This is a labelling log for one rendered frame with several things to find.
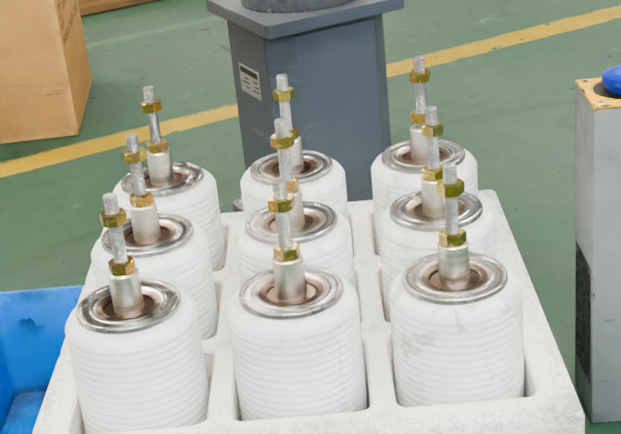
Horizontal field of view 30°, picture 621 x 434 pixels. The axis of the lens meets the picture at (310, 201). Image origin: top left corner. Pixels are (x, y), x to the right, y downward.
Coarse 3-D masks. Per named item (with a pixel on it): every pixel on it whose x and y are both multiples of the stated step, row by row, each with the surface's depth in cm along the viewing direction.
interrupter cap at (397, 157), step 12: (396, 144) 107; (408, 144) 107; (444, 144) 107; (456, 144) 106; (384, 156) 105; (396, 156) 105; (408, 156) 105; (444, 156) 104; (456, 156) 104; (396, 168) 102; (408, 168) 102; (420, 168) 102
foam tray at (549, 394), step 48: (480, 192) 114; (96, 288) 103; (528, 288) 96; (384, 336) 91; (528, 336) 89; (384, 384) 85; (528, 384) 86; (48, 432) 83; (144, 432) 82; (192, 432) 81; (240, 432) 81; (288, 432) 80; (336, 432) 80; (384, 432) 80; (432, 432) 79; (480, 432) 80; (528, 432) 80; (576, 432) 80
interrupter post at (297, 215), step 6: (294, 192) 93; (300, 192) 93; (300, 198) 93; (300, 204) 93; (294, 210) 93; (300, 210) 93; (294, 216) 93; (300, 216) 93; (294, 222) 93; (300, 222) 94; (294, 228) 93
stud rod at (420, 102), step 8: (416, 56) 101; (416, 64) 101; (424, 64) 101; (416, 72) 101; (416, 88) 102; (424, 88) 102; (416, 96) 102; (424, 96) 102; (416, 104) 103; (424, 104) 102; (416, 112) 103; (424, 112) 103
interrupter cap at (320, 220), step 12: (312, 204) 97; (252, 216) 96; (264, 216) 96; (312, 216) 95; (324, 216) 94; (336, 216) 94; (252, 228) 94; (264, 228) 94; (276, 228) 94; (300, 228) 94; (312, 228) 93; (324, 228) 92; (264, 240) 92; (276, 240) 91; (300, 240) 91
